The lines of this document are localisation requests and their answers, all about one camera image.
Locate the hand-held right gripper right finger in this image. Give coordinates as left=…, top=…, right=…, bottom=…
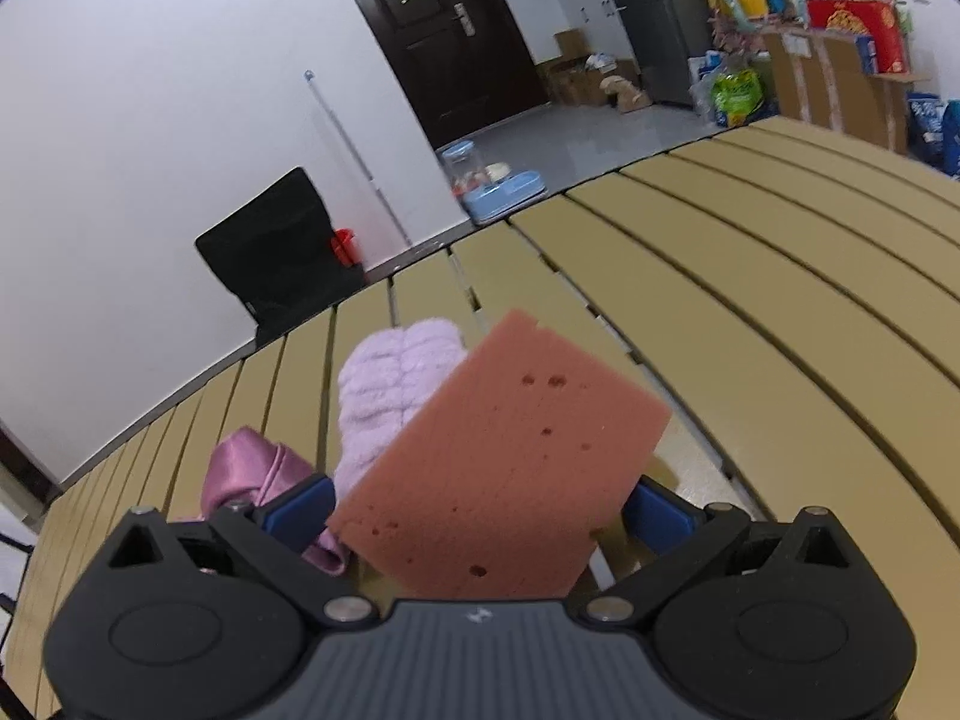
left=574, top=477, right=871, bottom=623

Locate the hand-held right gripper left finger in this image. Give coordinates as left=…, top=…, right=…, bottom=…
left=105, top=474, right=378, bottom=623

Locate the pink satin cloth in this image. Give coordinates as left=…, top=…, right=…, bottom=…
left=201, top=426, right=353, bottom=578

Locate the lilac chenille mitt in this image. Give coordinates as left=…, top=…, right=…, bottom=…
left=334, top=319, right=470, bottom=500

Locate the orange sponge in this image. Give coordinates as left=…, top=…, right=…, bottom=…
left=328, top=307, right=672, bottom=601

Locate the black folding chair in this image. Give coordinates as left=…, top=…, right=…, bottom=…
left=195, top=167, right=367, bottom=346

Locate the tan folding table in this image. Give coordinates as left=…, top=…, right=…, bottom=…
left=0, top=116, right=960, bottom=720

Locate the white pole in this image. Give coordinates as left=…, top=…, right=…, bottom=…
left=304, top=70, right=413, bottom=248

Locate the blue pet feeder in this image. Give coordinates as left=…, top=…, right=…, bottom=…
left=440, top=141, right=547, bottom=224

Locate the green plastic bag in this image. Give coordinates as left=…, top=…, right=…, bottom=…
left=709, top=69, right=767, bottom=128

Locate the small open cardboard box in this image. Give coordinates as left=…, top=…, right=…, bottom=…
left=536, top=28, right=643, bottom=108

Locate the large cardboard box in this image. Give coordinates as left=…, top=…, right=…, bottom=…
left=761, top=26, right=931, bottom=155

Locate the blue printed packet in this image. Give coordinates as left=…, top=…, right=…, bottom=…
left=904, top=94, right=960, bottom=178

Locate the dark wooden door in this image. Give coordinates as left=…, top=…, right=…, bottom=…
left=324, top=0, right=552, bottom=151

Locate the grey refrigerator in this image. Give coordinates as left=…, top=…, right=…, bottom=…
left=589, top=0, right=725, bottom=110

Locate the white base cabinet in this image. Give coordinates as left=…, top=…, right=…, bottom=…
left=559, top=0, right=638, bottom=61

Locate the red gift box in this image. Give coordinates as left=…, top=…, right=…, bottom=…
left=806, top=0, right=913, bottom=76

